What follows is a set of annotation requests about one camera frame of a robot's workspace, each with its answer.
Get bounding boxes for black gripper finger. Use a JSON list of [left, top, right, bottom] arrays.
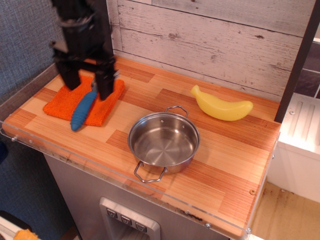
[[95, 70, 117, 101], [56, 61, 81, 90]]

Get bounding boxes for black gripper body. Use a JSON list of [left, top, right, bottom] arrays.
[[50, 22, 117, 75]]

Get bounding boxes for blue handled metal spoon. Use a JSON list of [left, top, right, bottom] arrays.
[[70, 77, 98, 132]]

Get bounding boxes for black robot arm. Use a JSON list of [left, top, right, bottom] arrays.
[[50, 0, 116, 100]]

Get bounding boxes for orange knitted cloth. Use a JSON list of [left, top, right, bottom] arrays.
[[43, 75, 125, 126]]

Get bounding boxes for clear acrylic edge guard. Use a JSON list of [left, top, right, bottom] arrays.
[[3, 116, 280, 239]]

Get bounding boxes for yellow toy banana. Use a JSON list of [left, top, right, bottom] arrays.
[[190, 85, 254, 122]]

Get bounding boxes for grey toy kitchen cabinet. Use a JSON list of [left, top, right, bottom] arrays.
[[44, 155, 227, 240]]

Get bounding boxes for silver button panel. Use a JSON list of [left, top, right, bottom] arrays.
[[99, 197, 161, 240]]

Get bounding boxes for yellow black object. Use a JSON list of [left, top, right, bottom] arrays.
[[0, 217, 40, 240]]

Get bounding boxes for white toy sink unit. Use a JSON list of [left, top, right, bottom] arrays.
[[266, 37, 320, 205]]

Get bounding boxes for dark left shelf post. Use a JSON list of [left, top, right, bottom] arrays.
[[96, 0, 114, 55]]

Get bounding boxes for dark shelf post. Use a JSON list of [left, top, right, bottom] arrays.
[[96, 0, 114, 55], [274, 0, 320, 123]]

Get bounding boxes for steel pot with handles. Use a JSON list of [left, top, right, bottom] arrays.
[[127, 105, 201, 184]]

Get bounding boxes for dark right shelf post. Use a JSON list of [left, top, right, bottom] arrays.
[[274, 0, 320, 123]]

